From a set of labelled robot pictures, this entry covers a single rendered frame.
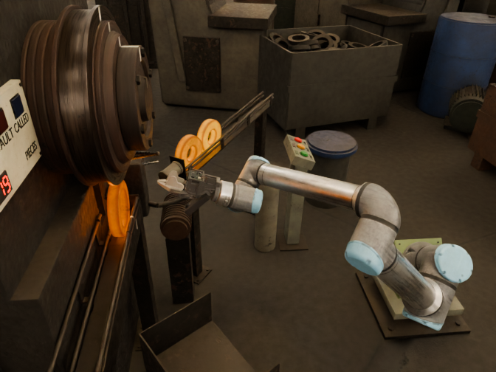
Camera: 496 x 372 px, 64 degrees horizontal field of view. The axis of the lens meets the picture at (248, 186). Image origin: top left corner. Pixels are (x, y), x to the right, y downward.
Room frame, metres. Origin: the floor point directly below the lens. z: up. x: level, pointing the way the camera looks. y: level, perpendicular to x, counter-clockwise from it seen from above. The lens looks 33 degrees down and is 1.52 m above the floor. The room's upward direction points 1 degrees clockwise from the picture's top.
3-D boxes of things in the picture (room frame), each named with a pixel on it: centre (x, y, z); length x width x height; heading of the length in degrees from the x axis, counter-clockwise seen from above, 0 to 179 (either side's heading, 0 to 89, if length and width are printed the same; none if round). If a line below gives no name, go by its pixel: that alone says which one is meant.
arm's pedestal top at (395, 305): (1.35, -0.80, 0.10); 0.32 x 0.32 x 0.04; 7
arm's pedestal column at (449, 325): (1.35, -0.80, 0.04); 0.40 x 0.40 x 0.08; 7
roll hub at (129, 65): (1.05, 0.31, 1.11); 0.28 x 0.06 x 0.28; 6
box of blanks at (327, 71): (3.61, -0.63, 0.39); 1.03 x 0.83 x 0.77; 111
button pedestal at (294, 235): (1.79, -0.26, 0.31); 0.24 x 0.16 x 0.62; 6
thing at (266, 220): (1.73, -0.10, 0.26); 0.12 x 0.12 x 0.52
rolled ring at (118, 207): (1.04, 0.41, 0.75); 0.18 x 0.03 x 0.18; 7
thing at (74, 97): (1.04, 0.40, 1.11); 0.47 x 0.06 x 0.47; 6
